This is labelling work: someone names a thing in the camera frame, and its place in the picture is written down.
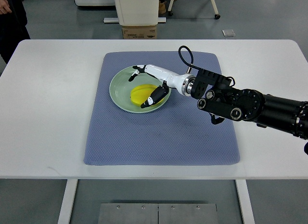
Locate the light green plate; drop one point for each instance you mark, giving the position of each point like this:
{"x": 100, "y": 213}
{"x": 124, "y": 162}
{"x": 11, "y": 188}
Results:
{"x": 120, "y": 89}

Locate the white table left leg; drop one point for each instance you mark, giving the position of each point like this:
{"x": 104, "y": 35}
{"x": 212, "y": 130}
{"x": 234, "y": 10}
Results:
{"x": 68, "y": 201}

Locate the brown cardboard box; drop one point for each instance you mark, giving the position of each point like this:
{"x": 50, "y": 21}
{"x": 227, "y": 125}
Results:
{"x": 139, "y": 32}

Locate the blue grey quilted mat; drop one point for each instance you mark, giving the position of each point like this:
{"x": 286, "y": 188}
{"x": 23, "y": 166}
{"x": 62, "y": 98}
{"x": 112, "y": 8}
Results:
{"x": 176, "y": 134}

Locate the person in dark clothes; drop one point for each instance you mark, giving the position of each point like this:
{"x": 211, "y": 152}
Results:
{"x": 13, "y": 21}

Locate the grey metal floor plate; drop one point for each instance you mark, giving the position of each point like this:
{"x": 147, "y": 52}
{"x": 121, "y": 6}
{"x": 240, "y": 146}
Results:
{"x": 157, "y": 213}

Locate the yellow starfruit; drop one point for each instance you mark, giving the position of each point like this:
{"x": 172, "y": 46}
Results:
{"x": 140, "y": 94}

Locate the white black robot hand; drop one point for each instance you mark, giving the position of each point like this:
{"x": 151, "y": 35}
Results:
{"x": 182, "y": 83}

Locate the white table right leg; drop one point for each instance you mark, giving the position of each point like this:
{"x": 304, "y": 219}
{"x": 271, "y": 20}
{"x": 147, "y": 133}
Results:
{"x": 244, "y": 201}

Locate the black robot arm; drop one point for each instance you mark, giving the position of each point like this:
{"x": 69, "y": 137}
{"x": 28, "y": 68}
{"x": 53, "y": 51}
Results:
{"x": 217, "y": 96}

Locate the white chair leg with castor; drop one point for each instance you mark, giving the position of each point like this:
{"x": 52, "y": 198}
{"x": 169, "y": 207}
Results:
{"x": 216, "y": 13}

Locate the white machine pedestal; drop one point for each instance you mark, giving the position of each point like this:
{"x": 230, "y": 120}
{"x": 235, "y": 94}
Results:
{"x": 136, "y": 13}

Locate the white table leg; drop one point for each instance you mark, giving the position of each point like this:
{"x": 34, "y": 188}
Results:
{"x": 244, "y": 201}
{"x": 68, "y": 201}

